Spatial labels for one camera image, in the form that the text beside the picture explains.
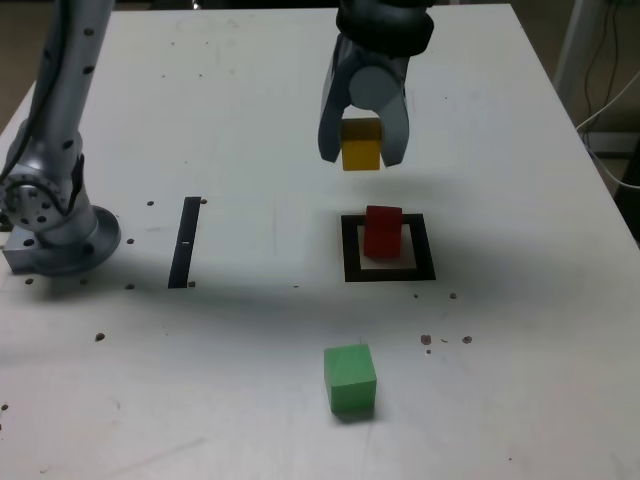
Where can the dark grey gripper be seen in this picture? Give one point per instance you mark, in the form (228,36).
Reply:
(385,62)

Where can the yellow cube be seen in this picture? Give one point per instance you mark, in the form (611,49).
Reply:
(360,152)

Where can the red cube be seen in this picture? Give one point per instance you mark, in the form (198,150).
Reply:
(382,240)

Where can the green cube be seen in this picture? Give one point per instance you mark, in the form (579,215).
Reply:
(350,385)

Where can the black tape square outline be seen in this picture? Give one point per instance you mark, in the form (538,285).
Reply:
(351,250)

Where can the black tape strip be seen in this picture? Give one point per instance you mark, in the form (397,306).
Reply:
(184,240)

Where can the white metal post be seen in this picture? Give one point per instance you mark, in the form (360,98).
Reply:
(575,40)

